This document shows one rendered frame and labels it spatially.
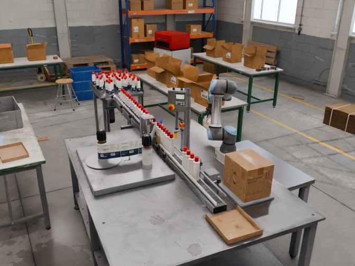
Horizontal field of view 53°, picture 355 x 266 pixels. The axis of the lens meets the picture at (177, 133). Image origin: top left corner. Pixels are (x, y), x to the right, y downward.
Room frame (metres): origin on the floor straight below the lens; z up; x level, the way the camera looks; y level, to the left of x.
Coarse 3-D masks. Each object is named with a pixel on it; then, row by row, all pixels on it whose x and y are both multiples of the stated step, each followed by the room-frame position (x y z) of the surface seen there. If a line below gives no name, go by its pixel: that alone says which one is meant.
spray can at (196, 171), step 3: (195, 156) 2.48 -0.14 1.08; (195, 159) 2.46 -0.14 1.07; (198, 159) 2.46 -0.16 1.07; (195, 162) 2.46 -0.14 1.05; (198, 162) 2.46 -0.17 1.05; (195, 165) 2.45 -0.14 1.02; (198, 165) 2.45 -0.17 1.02; (195, 168) 2.45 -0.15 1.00; (198, 168) 2.45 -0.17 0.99; (195, 171) 2.45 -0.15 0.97; (198, 171) 2.45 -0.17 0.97; (195, 174) 2.45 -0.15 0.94; (198, 174) 2.45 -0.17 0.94; (195, 177) 2.45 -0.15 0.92; (198, 177) 2.45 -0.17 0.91; (198, 180) 2.46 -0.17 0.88
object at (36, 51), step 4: (28, 44) 7.72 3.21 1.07; (32, 44) 7.74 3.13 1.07; (36, 44) 7.38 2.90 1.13; (40, 44) 7.43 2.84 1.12; (44, 44) 7.69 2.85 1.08; (28, 48) 7.34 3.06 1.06; (32, 48) 7.39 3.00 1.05; (36, 48) 7.43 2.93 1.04; (40, 48) 7.47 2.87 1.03; (44, 48) 7.54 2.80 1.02; (28, 52) 7.36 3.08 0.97; (32, 52) 7.39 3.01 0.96; (36, 52) 7.43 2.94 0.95; (40, 52) 7.47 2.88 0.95; (44, 52) 7.52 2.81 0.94; (28, 56) 7.40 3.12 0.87; (32, 56) 7.39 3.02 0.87; (36, 56) 7.43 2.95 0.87; (40, 56) 7.47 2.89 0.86; (44, 56) 7.51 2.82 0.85; (32, 60) 7.38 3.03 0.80; (36, 60) 7.43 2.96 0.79; (40, 60) 7.46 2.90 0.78
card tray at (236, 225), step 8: (240, 208) 2.10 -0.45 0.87; (208, 216) 2.00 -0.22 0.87; (216, 216) 2.05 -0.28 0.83; (224, 216) 2.05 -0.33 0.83; (232, 216) 2.06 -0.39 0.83; (240, 216) 2.06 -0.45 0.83; (248, 216) 2.02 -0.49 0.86; (216, 224) 1.97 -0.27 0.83; (224, 224) 1.97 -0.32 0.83; (232, 224) 1.97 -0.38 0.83; (240, 224) 1.97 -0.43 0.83; (248, 224) 1.97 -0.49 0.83; (256, 224) 1.93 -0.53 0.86; (224, 232) 1.88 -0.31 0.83; (232, 232) 1.88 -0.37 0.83; (240, 232) 1.89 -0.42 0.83; (248, 232) 1.89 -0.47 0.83; (256, 232) 1.85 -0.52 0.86; (232, 240) 1.78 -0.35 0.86; (240, 240) 1.81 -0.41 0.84
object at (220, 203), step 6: (156, 144) 3.15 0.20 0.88; (162, 150) 3.01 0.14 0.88; (168, 156) 2.88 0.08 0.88; (174, 156) 2.88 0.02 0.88; (174, 162) 2.77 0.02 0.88; (180, 162) 2.77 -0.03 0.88; (180, 168) 2.66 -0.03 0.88; (204, 186) 2.37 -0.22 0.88; (210, 192) 2.29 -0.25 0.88; (216, 198) 2.21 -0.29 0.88; (222, 204) 2.13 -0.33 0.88
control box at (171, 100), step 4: (172, 88) 3.03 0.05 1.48; (176, 88) 3.03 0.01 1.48; (180, 88) 3.04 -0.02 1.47; (168, 92) 2.97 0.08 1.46; (172, 92) 2.96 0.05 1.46; (176, 92) 2.95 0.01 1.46; (180, 92) 2.95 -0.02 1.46; (184, 92) 2.94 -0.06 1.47; (168, 96) 2.97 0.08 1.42; (172, 96) 2.96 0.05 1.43; (168, 100) 2.97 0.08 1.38; (172, 100) 2.96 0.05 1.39; (176, 100) 2.95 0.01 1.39; (180, 100) 2.95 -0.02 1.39; (184, 100) 2.94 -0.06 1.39; (168, 104) 2.97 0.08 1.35; (172, 104) 2.96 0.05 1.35; (168, 108) 2.97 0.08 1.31; (176, 108) 2.95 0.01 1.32; (180, 108) 2.95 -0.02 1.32; (184, 108) 2.94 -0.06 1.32
